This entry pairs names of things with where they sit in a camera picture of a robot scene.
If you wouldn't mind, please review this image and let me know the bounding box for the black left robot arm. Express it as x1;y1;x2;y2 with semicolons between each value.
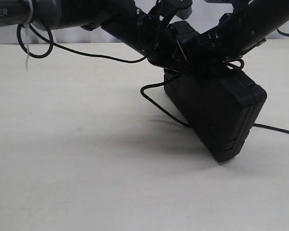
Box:
0;0;192;72

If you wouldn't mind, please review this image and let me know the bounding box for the black braided rope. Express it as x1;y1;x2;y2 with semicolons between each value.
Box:
140;59;289;138

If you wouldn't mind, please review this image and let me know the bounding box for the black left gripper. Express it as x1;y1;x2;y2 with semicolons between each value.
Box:
137;0;193;70

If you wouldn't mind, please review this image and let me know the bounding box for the white zip tie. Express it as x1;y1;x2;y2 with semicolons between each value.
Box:
24;0;34;72

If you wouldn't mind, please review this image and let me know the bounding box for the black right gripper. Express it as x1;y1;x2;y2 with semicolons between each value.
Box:
183;31;243;72

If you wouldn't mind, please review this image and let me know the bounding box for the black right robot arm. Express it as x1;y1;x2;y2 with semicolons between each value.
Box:
186;0;289;69

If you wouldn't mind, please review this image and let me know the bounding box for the black plastic carrying case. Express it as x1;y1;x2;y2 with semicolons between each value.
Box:
163;20;268;165

